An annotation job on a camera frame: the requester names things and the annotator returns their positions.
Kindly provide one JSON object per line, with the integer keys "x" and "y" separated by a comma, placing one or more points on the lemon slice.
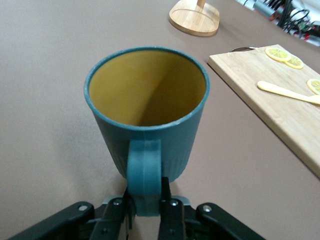
{"x": 277, "y": 53}
{"x": 297, "y": 63}
{"x": 314, "y": 86}

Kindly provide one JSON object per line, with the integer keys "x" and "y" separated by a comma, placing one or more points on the wooden mug rack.
{"x": 195, "y": 20}

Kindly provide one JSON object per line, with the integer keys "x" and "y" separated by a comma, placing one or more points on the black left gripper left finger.
{"x": 112, "y": 220}

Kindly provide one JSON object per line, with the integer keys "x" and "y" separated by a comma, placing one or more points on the teal cup with yellow inside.
{"x": 145, "y": 150}

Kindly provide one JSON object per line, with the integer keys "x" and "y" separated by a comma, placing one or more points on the yellow plastic knife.
{"x": 280, "y": 90}

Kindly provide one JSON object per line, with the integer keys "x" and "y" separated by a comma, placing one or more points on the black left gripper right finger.
{"x": 172, "y": 220}

